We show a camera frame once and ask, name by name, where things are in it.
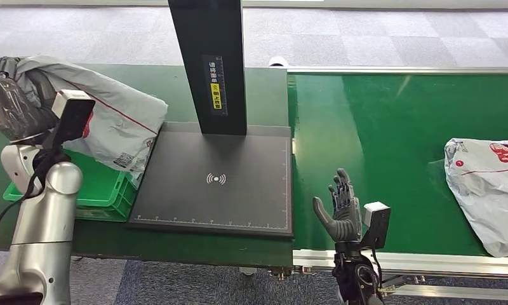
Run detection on aluminium conveyor frame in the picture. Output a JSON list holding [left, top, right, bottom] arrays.
[[284, 65, 508, 302]]

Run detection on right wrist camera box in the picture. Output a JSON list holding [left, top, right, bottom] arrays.
[[361, 201, 392, 250]]

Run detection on yellow warning label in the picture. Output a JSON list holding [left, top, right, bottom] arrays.
[[210, 82, 224, 112]]

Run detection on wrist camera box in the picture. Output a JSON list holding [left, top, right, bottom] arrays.
[[49, 89, 97, 147], [361, 201, 392, 250]]

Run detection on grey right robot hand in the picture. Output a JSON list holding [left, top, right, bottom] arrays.
[[312, 168, 363, 243]]

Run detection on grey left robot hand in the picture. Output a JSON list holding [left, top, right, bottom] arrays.
[[0, 56, 62, 144]]

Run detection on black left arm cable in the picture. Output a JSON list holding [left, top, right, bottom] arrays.
[[0, 149, 72, 259]]

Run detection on dark green table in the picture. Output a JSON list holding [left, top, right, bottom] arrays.
[[0, 63, 295, 269]]

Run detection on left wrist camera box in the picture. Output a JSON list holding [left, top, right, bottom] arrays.
[[49, 89, 97, 147]]

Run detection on black scanner platform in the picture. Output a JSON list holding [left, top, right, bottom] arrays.
[[125, 122, 295, 240]]

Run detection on green plastic crate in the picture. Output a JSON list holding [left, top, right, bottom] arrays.
[[2, 138, 138, 224]]

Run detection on green conveyor belt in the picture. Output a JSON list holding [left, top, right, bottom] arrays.
[[286, 73, 508, 258]]

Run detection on black scanner column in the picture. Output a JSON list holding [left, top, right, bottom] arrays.
[[167, 0, 249, 137]]

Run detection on grey plastic mailer package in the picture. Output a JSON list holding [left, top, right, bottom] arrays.
[[13, 55, 170, 189], [443, 135, 508, 259]]

